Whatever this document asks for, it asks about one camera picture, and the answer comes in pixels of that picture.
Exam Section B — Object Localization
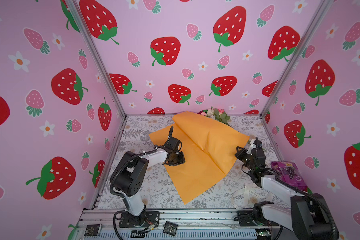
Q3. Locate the black square tag middle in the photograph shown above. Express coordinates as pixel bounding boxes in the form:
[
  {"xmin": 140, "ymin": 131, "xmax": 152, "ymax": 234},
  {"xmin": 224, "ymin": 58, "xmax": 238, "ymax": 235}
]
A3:
[{"xmin": 163, "ymin": 221, "xmax": 179, "ymax": 237}]

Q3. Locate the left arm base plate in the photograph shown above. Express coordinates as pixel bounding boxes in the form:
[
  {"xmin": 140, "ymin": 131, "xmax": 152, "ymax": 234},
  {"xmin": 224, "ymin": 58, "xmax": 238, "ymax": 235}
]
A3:
[{"xmin": 119, "ymin": 211, "xmax": 160, "ymax": 228}]

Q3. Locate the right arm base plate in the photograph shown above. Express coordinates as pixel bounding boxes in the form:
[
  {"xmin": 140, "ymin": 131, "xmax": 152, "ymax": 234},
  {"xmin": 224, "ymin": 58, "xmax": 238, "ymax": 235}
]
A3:
[{"xmin": 234, "ymin": 210, "xmax": 280, "ymax": 227}]

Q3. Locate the left aluminium corner post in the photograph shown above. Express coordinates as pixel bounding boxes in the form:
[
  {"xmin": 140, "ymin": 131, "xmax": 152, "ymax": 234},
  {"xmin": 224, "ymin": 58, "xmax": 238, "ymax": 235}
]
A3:
[{"xmin": 67, "ymin": 0, "xmax": 127, "ymax": 120}]

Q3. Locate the right aluminium corner post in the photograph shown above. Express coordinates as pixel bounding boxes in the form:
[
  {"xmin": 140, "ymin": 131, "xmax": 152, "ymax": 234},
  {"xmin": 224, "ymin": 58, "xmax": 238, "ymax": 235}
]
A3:
[{"xmin": 260, "ymin": 0, "xmax": 334, "ymax": 120}]

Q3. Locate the floral patterned table mat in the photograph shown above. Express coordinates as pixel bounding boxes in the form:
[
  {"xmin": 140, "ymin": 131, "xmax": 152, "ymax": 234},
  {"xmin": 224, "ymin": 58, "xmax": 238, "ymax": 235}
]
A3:
[{"xmin": 95, "ymin": 115, "xmax": 280, "ymax": 209}]

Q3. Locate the purple snack bag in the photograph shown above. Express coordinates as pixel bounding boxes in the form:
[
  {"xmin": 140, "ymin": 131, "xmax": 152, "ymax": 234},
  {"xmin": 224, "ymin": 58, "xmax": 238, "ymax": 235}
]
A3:
[{"xmin": 271, "ymin": 161, "xmax": 308, "ymax": 191}]

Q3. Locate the black square tag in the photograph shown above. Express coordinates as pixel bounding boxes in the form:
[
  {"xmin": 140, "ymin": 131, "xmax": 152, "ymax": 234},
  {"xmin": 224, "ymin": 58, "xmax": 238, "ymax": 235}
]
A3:
[
  {"xmin": 84, "ymin": 224, "xmax": 102, "ymax": 237},
  {"xmin": 163, "ymin": 221, "xmax": 179, "ymax": 237}
]

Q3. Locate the orange wrapping paper sheet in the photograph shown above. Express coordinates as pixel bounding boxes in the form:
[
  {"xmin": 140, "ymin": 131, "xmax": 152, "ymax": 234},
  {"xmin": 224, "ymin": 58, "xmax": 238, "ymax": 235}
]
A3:
[{"xmin": 166, "ymin": 112, "xmax": 250, "ymax": 204}]

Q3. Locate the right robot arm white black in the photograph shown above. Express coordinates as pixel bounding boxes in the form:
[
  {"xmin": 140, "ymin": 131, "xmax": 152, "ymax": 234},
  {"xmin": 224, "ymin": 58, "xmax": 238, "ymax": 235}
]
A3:
[{"xmin": 235, "ymin": 144, "xmax": 340, "ymax": 240}]

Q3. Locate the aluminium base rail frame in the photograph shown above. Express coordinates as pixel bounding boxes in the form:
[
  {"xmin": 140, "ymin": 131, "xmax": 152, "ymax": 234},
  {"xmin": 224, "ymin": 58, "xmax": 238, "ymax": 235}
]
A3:
[{"xmin": 74, "ymin": 209, "xmax": 296, "ymax": 240}]

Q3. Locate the white ribbon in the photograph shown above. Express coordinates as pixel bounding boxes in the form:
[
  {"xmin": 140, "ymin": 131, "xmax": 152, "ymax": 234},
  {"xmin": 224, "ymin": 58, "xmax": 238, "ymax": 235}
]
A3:
[{"xmin": 231, "ymin": 186, "xmax": 270, "ymax": 210}]

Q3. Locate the black square tag left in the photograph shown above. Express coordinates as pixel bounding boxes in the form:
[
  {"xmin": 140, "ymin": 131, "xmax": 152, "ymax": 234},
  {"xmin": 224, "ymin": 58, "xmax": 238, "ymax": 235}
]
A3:
[{"xmin": 84, "ymin": 224, "xmax": 102, "ymax": 237}]

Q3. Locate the aluminium corner post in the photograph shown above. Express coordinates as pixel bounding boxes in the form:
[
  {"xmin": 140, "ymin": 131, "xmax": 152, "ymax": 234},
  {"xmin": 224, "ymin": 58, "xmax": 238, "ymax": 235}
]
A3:
[
  {"xmin": 260, "ymin": 0, "xmax": 334, "ymax": 120},
  {"xmin": 67, "ymin": 0, "xmax": 127, "ymax": 120}
]

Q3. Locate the pink fake rose stem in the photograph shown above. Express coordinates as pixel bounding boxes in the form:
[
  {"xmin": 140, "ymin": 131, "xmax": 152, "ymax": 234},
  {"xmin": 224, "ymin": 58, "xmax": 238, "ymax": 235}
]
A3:
[{"xmin": 199, "ymin": 107, "xmax": 231, "ymax": 126}]

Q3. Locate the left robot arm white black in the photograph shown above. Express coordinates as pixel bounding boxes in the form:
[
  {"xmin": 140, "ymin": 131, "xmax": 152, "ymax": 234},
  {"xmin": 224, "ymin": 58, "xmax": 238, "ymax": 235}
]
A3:
[{"xmin": 109, "ymin": 137, "xmax": 186, "ymax": 217}]

